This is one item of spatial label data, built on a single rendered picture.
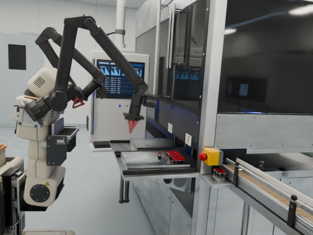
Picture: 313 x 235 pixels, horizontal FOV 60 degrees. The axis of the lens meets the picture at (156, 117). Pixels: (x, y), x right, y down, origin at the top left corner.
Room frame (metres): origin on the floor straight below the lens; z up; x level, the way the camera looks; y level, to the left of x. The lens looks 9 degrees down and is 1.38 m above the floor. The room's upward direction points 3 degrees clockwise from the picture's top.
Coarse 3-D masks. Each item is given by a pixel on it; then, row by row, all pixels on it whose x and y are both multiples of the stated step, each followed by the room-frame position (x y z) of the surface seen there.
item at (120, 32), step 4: (120, 0) 2.29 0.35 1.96; (124, 0) 2.31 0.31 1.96; (120, 4) 2.29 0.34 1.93; (124, 4) 2.31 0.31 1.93; (120, 8) 2.29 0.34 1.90; (124, 8) 2.31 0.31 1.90; (116, 12) 2.32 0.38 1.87; (120, 12) 2.29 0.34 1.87; (124, 12) 2.31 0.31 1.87; (116, 16) 2.31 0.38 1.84; (120, 16) 2.29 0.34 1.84; (124, 16) 2.32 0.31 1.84; (116, 20) 2.31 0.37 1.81; (120, 20) 2.29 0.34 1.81; (124, 20) 2.32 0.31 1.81; (116, 24) 2.31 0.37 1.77; (120, 24) 2.29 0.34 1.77; (124, 24) 2.32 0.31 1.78; (116, 28) 2.31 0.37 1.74; (120, 28) 2.29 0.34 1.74; (112, 32) 2.35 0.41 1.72; (116, 32) 2.29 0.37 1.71; (120, 32) 2.29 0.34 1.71; (124, 32) 2.31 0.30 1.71; (116, 36) 2.30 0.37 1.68; (120, 36) 2.29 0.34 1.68; (116, 40) 2.30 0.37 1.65; (120, 40) 2.29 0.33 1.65; (116, 44) 2.28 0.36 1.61; (120, 44) 2.28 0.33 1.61; (124, 44) 2.31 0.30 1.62
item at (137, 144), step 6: (132, 138) 1.92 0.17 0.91; (138, 138) 1.93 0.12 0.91; (144, 138) 1.94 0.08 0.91; (150, 138) 1.95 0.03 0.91; (156, 138) 1.97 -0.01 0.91; (162, 138) 1.98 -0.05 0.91; (168, 138) 1.99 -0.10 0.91; (132, 144) 1.81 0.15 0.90; (138, 144) 1.89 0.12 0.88; (144, 144) 1.90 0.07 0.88; (150, 144) 1.91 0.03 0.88; (156, 144) 1.92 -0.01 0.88; (162, 144) 1.93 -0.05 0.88; (168, 144) 1.94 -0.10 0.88; (174, 144) 1.95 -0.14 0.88; (138, 150) 1.67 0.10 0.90; (144, 150) 1.68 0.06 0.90; (180, 150) 1.75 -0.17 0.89
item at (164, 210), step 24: (264, 168) 1.51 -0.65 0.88; (288, 168) 1.54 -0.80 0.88; (312, 168) 1.57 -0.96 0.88; (144, 192) 2.48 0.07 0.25; (168, 192) 1.81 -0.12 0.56; (216, 192) 1.37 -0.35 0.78; (312, 192) 1.56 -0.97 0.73; (168, 216) 1.78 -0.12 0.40; (216, 216) 1.38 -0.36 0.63; (240, 216) 1.42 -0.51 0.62
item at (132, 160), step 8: (128, 152) 1.57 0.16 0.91; (136, 152) 1.58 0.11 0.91; (144, 152) 1.59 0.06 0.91; (152, 152) 1.61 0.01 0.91; (128, 160) 1.50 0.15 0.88; (136, 160) 1.51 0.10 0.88; (144, 160) 1.52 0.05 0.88; (152, 160) 1.53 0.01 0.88; (160, 160) 1.54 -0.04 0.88; (128, 168) 1.31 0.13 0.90; (136, 168) 1.32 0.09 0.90; (144, 168) 1.33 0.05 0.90; (152, 168) 1.34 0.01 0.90; (160, 168) 1.35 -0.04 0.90
